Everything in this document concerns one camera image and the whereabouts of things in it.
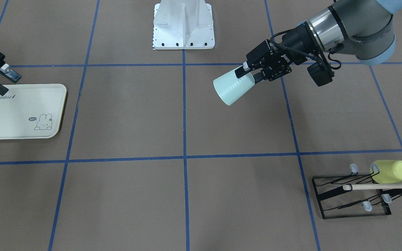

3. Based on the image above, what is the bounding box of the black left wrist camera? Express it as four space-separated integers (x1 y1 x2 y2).
307 60 335 87

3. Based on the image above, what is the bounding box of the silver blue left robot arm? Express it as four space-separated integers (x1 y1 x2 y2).
232 0 402 87

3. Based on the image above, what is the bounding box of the black wire cup rack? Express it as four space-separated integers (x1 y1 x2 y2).
311 163 402 220

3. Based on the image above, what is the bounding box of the light green plastic cup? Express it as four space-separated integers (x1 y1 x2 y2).
213 67 255 106

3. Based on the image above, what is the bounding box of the black camera cable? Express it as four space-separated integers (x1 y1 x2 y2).
270 32 343 70

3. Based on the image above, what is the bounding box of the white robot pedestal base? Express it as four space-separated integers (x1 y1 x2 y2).
152 0 215 50

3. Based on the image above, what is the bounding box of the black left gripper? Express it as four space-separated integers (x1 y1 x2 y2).
236 39 304 84

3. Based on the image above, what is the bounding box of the cream rabbit tray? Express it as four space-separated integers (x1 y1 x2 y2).
0 84 67 140

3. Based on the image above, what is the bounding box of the yellow plastic cup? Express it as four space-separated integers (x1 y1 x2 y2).
370 160 402 184

